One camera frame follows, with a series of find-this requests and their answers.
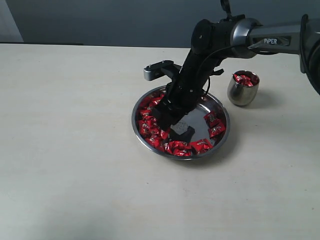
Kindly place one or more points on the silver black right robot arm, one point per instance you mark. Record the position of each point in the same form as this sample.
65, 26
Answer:
236, 37

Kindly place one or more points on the round steel plate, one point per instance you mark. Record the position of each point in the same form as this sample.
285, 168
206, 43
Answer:
195, 119

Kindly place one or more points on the red wrapped candy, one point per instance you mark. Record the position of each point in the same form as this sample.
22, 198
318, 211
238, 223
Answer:
201, 146
154, 140
211, 119
216, 130
179, 148

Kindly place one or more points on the steel cup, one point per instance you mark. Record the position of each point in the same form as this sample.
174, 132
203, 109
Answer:
240, 95

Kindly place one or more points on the red candy in cup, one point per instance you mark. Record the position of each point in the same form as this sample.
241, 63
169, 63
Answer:
246, 80

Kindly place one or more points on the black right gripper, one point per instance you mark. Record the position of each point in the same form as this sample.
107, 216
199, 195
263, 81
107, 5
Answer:
184, 92

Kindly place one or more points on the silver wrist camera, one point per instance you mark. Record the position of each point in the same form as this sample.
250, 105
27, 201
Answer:
157, 71

